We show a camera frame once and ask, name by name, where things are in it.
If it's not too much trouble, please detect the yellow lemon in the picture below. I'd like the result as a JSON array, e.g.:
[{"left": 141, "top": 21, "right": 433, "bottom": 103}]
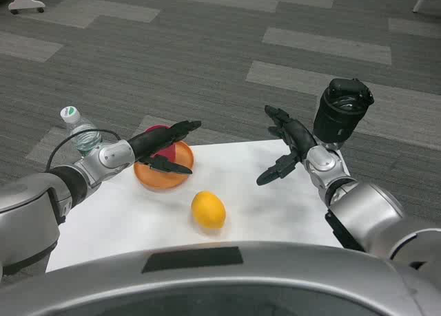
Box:
[{"left": 191, "top": 191, "right": 227, "bottom": 230}]

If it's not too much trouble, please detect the white wheeled chair base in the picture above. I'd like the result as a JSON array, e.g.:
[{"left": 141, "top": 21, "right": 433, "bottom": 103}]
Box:
[{"left": 8, "top": 0, "right": 53, "bottom": 14}]

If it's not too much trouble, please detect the pink plastic cup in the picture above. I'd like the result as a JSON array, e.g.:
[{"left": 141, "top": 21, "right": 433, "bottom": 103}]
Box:
[{"left": 143, "top": 124, "right": 178, "bottom": 162}]

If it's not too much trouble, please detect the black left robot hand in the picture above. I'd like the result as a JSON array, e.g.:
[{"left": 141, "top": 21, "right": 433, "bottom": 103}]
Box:
[{"left": 129, "top": 120, "right": 203, "bottom": 176}]

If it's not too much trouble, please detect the clear plastic water bottle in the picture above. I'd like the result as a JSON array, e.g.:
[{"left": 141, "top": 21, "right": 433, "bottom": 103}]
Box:
[{"left": 59, "top": 105, "right": 103, "bottom": 156}]

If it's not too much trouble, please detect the orange plate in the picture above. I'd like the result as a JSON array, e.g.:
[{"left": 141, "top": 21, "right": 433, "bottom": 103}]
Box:
[{"left": 133, "top": 140, "right": 195, "bottom": 192}]

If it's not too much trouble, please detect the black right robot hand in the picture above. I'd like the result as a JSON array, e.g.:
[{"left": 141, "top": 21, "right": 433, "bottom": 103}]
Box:
[{"left": 256, "top": 105, "right": 318, "bottom": 187}]

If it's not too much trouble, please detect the silver robot chest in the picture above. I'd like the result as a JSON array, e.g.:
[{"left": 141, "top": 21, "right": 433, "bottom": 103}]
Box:
[{"left": 0, "top": 240, "right": 441, "bottom": 316}]

